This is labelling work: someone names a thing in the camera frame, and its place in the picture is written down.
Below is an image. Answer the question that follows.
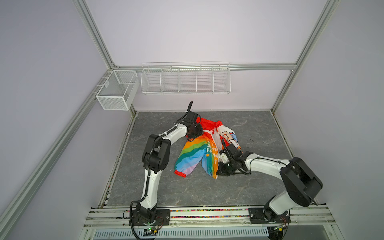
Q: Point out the rainbow red kids jacket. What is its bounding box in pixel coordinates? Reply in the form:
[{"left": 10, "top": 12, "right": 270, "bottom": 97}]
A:
[{"left": 174, "top": 117, "right": 241, "bottom": 179}]

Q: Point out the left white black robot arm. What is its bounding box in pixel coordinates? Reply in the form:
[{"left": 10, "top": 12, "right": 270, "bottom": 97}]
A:
[{"left": 138, "top": 111, "right": 203, "bottom": 211}]

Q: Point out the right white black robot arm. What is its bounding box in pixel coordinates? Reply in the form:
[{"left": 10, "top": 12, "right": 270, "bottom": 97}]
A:
[{"left": 216, "top": 144, "right": 323, "bottom": 222}]

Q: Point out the small white mesh basket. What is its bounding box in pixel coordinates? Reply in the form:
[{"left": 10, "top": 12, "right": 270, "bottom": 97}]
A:
[{"left": 96, "top": 70, "right": 140, "bottom": 111}]

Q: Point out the white vent grille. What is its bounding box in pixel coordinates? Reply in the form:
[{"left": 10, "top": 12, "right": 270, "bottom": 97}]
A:
[{"left": 93, "top": 226, "right": 270, "bottom": 240}]

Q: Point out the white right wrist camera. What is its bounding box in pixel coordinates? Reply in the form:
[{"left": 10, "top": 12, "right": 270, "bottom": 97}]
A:
[{"left": 219, "top": 151, "right": 230, "bottom": 164}]

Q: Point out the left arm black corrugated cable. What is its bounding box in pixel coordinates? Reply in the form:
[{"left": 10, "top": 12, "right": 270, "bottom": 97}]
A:
[{"left": 128, "top": 100, "right": 194, "bottom": 211}]

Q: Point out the long white wire basket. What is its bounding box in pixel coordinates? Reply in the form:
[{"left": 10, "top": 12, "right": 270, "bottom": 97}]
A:
[{"left": 141, "top": 62, "right": 232, "bottom": 95}]

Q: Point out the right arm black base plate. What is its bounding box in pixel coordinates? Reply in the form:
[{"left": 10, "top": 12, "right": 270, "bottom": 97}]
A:
[{"left": 248, "top": 207, "right": 291, "bottom": 224}]

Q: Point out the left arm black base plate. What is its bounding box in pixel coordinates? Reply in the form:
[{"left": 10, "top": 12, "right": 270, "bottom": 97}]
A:
[{"left": 129, "top": 209, "right": 171, "bottom": 226}]

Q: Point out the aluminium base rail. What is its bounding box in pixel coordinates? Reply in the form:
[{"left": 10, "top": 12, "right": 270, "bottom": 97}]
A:
[{"left": 84, "top": 205, "right": 336, "bottom": 229}]

